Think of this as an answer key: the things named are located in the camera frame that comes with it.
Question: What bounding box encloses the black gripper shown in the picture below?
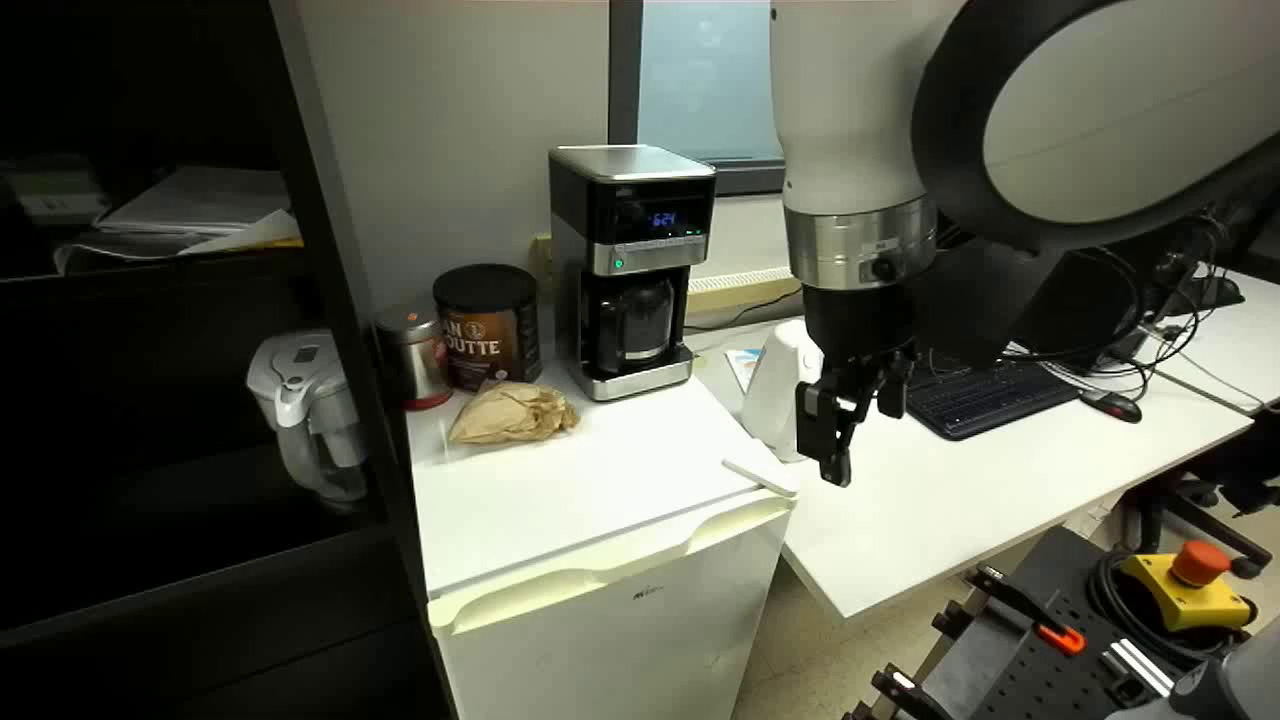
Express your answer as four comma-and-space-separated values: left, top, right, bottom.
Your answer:
796, 287, 915, 490

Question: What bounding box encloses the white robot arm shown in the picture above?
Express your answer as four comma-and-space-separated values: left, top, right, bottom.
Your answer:
769, 0, 1280, 483

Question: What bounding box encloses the black silver coffeemaker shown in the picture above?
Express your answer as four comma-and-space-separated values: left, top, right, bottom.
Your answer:
548, 145, 716, 404

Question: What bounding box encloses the yellow emergency stop button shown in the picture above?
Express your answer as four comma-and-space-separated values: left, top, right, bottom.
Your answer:
1121, 540, 1257, 632

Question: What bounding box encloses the white electric kettle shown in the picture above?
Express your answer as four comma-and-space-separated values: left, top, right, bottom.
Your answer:
741, 319, 823, 465

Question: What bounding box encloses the blue white packet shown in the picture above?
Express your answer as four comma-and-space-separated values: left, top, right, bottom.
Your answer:
724, 348, 763, 388

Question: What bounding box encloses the black keyboard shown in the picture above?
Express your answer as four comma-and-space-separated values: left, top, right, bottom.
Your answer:
909, 362, 1077, 440

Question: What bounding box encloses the white mini fridge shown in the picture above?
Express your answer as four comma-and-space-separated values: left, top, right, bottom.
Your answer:
408, 379, 796, 720

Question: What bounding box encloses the black computer mouse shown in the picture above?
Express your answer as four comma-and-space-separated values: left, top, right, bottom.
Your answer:
1080, 394, 1145, 423

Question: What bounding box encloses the crumpled brown paper bag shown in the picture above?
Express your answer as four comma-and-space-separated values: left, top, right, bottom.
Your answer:
450, 386, 578, 448

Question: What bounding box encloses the dark coffee canister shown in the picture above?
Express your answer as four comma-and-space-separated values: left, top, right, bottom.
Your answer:
432, 263, 539, 394

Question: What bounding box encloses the small red metal can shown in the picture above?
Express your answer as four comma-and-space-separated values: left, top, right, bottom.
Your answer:
393, 307, 454, 407

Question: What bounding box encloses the stack of white papers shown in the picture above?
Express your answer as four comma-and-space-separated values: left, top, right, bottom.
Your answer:
53, 164, 305, 277

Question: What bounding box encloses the black shelving unit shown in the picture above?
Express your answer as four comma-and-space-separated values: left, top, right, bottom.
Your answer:
0, 0, 450, 720

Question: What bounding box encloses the orange handled clamp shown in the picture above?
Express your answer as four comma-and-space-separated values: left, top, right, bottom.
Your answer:
974, 570, 1089, 657

